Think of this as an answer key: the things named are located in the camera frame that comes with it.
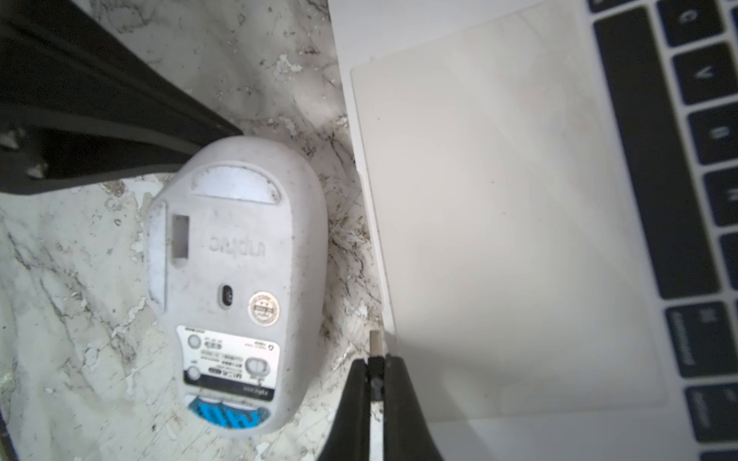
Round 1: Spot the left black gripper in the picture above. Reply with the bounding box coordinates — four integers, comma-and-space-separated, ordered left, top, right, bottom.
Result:
1, 1, 238, 195

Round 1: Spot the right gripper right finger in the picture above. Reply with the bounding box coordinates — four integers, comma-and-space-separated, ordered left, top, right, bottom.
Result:
382, 355, 443, 461

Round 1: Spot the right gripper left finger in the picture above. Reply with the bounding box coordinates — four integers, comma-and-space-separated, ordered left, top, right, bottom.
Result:
318, 359, 371, 461

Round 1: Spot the silver laptop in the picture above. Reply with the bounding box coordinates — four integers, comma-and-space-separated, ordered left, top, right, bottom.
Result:
330, 1, 737, 460

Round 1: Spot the white wireless mouse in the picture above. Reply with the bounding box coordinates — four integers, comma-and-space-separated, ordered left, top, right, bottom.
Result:
145, 136, 329, 438

